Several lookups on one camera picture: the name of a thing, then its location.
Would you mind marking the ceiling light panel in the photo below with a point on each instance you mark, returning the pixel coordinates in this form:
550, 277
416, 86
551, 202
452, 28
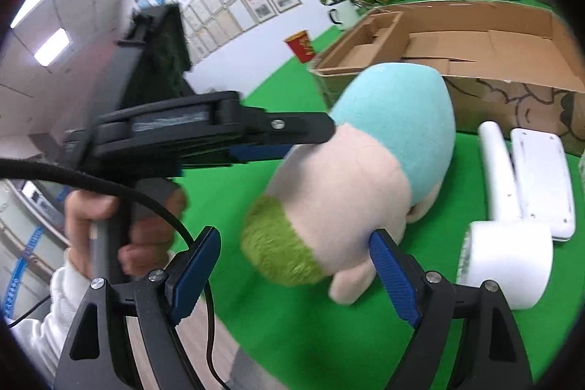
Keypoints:
52, 47
29, 1

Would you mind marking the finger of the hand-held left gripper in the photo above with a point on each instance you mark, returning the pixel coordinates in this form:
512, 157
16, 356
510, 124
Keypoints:
260, 152
292, 127

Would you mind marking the person's left forearm white sleeve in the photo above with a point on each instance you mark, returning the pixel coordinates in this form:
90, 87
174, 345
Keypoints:
45, 326

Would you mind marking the green table cloth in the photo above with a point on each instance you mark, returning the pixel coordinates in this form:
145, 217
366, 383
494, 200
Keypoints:
215, 198

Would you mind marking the white hair dryer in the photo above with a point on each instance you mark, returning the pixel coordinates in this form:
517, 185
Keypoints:
507, 257

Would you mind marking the white rectangular case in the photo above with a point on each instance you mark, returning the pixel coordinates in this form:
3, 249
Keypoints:
541, 180

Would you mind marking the plush toy with green hair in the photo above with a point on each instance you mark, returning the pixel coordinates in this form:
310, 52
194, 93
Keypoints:
347, 180

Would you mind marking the large cardboard box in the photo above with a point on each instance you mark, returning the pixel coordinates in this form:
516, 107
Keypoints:
457, 47

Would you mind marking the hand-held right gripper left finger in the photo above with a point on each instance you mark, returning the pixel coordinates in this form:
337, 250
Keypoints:
194, 275

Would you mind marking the red paper cup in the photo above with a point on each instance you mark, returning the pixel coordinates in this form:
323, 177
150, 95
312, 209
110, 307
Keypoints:
299, 47

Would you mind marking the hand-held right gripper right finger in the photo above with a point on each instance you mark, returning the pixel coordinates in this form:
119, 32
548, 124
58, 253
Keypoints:
395, 280

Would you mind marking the person's left hand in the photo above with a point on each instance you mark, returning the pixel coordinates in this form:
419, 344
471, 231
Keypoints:
151, 234

